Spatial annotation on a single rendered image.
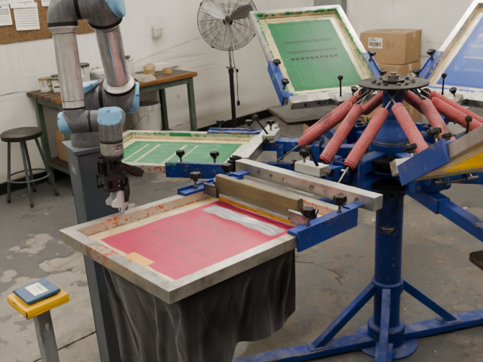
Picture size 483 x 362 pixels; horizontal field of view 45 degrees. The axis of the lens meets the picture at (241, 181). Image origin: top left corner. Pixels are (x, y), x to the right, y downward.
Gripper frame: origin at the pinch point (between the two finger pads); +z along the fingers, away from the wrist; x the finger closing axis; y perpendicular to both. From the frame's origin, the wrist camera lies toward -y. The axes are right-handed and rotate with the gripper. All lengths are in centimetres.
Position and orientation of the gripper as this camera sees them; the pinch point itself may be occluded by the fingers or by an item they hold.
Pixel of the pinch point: (123, 209)
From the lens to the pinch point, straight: 205.6
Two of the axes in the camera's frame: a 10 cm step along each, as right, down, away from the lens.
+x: 6.9, 2.1, -7.0
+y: -7.3, 2.2, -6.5
